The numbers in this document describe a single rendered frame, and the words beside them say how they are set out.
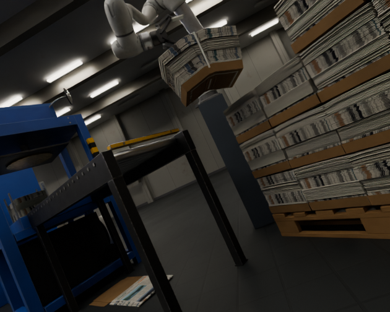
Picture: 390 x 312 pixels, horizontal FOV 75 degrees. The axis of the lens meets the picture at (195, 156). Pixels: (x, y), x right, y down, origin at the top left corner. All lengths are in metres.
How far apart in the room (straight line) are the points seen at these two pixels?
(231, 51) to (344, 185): 0.81
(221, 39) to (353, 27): 0.58
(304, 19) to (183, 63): 0.55
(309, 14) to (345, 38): 0.17
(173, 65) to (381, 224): 1.13
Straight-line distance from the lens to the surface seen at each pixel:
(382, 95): 1.09
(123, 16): 1.45
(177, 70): 1.32
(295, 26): 1.23
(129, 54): 1.51
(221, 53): 1.37
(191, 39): 1.38
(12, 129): 2.56
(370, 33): 1.10
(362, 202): 1.27
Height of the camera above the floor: 0.57
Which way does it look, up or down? 3 degrees up
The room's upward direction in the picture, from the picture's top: 25 degrees counter-clockwise
